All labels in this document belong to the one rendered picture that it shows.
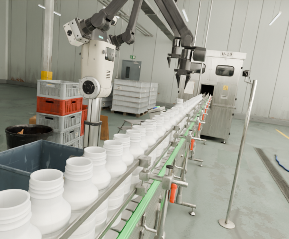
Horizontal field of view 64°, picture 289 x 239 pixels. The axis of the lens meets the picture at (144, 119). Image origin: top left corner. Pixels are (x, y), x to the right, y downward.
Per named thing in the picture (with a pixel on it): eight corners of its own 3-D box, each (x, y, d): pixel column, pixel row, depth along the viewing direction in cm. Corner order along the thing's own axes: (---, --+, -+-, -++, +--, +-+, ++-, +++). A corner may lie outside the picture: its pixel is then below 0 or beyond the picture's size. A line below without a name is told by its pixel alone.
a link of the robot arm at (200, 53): (187, 38, 125) (185, 34, 117) (209, 40, 122) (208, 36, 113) (183, 60, 127) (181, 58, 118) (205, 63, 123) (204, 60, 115)
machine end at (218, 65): (229, 145, 537) (246, 52, 500) (170, 134, 574) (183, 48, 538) (226, 132, 688) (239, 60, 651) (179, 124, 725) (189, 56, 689)
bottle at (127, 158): (132, 204, 54) (140, 135, 51) (119, 216, 48) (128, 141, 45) (110, 196, 56) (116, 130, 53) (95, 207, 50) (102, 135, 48)
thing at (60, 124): (61, 132, 311) (62, 116, 308) (34, 127, 318) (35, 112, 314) (81, 124, 371) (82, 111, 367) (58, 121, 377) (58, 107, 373)
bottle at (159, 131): (159, 170, 76) (166, 121, 73) (141, 167, 77) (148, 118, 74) (159, 163, 82) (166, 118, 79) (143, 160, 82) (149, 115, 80)
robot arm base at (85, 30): (89, 40, 143) (82, 22, 143) (100, 34, 140) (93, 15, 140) (81, 37, 135) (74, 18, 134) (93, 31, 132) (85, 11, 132)
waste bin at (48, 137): (29, 201, 222) (31, 137, 211) (-7, 189, 234) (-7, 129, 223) (59, 182, 265) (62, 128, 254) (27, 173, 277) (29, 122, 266)
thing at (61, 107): (62, 116, 308) (63, 99, 305) (35, 112, 315) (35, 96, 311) (82, 111, 368) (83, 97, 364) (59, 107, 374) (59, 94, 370)
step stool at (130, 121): (132, 134, 527) (134, 116, 520) (149, 142, 479) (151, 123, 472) (115, 135, 499) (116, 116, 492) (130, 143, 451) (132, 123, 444)
